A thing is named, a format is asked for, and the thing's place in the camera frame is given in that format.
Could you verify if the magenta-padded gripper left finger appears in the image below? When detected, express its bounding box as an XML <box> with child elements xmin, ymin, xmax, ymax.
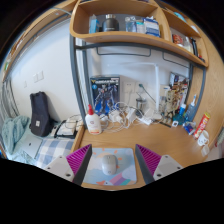
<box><xmin>42</xmin><ymin>143</ymin><xmax>94</xmax><ymax>187</ymax></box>

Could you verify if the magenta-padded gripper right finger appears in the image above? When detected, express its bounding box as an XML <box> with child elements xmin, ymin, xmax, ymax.
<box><xmin>134</xmin><ymin>143</ymin><xmax>184</xmax><ymax>185</ymax></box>

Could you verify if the grey-white computer mouse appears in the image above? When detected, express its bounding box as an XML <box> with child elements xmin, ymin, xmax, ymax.
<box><xmin>101</xmin><ymin>154</ymin><xmax>118</xmax><ymax>176</ymax></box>

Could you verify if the pastel cloud print mouse pad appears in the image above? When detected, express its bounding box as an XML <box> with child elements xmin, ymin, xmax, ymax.
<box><xmin>82</xmin><ymin>147</ymin><xmax>138</xmax><ymax>187</ymax></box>

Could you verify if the bed with plaid sheet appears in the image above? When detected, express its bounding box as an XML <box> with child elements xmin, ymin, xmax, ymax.
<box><xmin>0</xmin><ymin>126</ymin><xmax>84</xmax><ymax>168</ymax></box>

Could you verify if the small clear cup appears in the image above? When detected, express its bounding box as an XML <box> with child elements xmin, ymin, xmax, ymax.
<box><xmin>200</xmin><ymin>144</ymin><xmax>211</xmax><ymax>158</ymax></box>

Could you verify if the blue snack pack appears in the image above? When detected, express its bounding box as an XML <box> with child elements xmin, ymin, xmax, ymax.
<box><xmin>182</xmin><ymin>121</ymin><xmax>197</xmax><ymax>136</ymax></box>

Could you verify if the white mug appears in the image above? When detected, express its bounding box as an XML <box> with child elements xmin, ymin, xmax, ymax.
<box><xmin>197</xmin><ymin>129</ymin><xmax>210</xmax><ymax>147</ymax></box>

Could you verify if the white power strip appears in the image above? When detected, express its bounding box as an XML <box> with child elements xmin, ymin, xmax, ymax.
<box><xmin>138</xmin><ymin>114</ymin><xmax>154</xmax><ymax>126</ymax></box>

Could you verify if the red chip can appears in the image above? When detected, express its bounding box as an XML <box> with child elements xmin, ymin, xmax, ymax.
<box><xmin>193</xmin><ymin>112</ymin><xmax>211</xmax><ymax>140</ymax></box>

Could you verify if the white red-capped pump bottle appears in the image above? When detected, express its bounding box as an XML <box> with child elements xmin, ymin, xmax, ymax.
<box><xmin>84</xmin><ymin>104</ymin><xmax>103</xmax><ymax>136</ymax></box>

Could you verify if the black bag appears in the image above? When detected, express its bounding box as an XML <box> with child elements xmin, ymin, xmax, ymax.
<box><xmin>28</xmin><ymin>91</ymin><xmax>54</xmax><ymax>138</ymax></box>

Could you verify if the teal blanket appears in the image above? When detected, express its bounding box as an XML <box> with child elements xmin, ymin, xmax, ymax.
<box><xmin>1</xmin><ymin>115</ymin><xmax>31</xmax><ymax>155</ymax></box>

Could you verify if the blue spray bottle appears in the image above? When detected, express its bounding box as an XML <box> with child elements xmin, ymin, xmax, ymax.
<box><xmin>184</xmin><ymin>94</ymin><xmax>198</xmax><ymax>123</ymax></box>

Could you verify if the beige robot model figure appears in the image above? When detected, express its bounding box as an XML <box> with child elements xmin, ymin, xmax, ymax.
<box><xmin>159</xmin><ymin>73</ymin><xmax>189</xmax><ymax>124</ymax></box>

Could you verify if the white charger block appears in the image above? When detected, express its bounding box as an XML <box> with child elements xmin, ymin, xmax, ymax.
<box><xmin>109</xmin><ymin>109</ymin><xmax>123</xmax><ymax>124</ymax></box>

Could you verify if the blue robot model kit box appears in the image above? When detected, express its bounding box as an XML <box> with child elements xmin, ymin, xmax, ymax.
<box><xmin>89</xmin><ymin>75</ymin><xmax>121</xmax><ymax>116</ymax></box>

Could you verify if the wooden shelf unit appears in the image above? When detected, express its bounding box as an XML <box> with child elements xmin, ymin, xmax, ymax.
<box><xmin>69</xmin><ymin>0</ymin><xmax>209</xmax><ymax>68</ymax></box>

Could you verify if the white wall socket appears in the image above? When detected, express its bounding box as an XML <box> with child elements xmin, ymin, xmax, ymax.
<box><xmin>123</xmin><ymin>81</ymin><xmax>136</xmax><ymax>94</ymax></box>

